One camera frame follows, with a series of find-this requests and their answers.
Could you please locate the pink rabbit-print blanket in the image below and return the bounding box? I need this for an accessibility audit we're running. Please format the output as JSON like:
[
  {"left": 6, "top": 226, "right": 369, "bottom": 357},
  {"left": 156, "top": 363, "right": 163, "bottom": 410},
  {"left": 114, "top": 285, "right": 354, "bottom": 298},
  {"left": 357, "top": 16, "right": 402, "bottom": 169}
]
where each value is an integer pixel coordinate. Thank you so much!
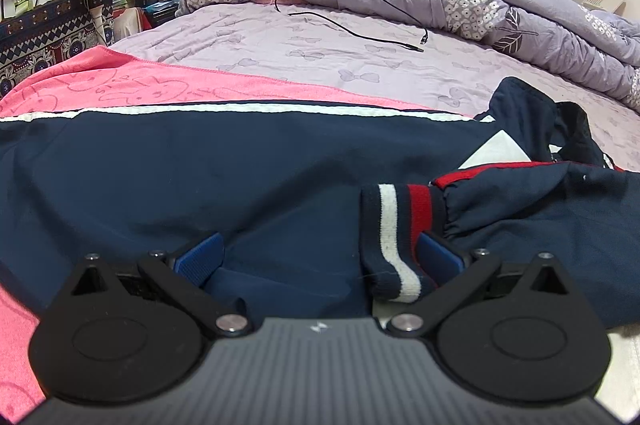
[{"left": 0, "top": 45, "right": 441, "bottom": 423}]

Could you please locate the navy and white jacket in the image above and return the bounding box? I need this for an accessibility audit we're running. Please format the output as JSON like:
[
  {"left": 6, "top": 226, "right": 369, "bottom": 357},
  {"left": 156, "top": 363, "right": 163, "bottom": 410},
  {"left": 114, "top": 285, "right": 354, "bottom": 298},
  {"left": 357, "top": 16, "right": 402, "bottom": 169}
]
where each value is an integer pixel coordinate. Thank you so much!
[{"left": 0, "top": 76, "right": 640, "bottom": 406}]

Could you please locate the dark patterned cloth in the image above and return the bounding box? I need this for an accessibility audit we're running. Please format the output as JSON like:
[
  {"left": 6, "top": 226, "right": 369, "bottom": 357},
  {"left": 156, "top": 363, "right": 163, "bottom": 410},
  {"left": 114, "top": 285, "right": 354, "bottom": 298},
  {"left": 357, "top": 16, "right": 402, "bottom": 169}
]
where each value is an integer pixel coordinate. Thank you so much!
[{"left": 0, "top": 0, "right": 109, "bottom": 99}]

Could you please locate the thin black cable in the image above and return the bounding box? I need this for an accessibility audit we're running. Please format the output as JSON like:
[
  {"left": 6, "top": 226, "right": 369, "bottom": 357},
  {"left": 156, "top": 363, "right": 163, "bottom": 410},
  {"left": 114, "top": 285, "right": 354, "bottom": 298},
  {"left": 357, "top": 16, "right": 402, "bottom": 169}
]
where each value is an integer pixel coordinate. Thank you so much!
[{"left": 274, "top": 0, "right": 430, "bottom": 54}]

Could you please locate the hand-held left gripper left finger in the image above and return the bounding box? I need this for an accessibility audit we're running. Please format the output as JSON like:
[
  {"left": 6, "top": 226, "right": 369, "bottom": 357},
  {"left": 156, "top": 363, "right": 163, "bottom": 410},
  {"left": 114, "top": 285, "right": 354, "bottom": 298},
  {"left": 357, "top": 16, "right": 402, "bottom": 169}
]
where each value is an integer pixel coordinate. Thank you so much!
[{"left": 70, "top": 232, "right": 251, "bottom": 339}]

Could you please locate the desk calendar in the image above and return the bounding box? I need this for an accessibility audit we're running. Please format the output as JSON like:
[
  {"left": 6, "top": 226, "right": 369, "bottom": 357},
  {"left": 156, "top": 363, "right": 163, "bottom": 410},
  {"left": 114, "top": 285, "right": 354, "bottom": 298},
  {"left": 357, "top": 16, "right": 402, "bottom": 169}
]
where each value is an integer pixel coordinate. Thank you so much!
[{"left": 581, "top": 0, "right": 627, "bottom": 13}]

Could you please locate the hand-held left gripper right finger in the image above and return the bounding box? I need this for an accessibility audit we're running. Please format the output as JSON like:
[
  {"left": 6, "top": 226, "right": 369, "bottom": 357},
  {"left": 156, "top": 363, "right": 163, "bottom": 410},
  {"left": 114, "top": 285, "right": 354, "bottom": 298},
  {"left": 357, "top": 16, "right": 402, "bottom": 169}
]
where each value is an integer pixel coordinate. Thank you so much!
[{"left": 385, "top": 230, "right": 569, "bottom": 339}]

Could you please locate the purple bed sheet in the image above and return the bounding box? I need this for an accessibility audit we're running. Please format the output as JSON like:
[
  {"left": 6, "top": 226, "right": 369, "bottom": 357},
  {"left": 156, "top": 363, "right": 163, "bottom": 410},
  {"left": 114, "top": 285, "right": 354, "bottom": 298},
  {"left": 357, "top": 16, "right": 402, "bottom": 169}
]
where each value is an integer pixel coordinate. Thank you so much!
[{"left": 107, "top": 0, "right": 640, "bottom": 174}]

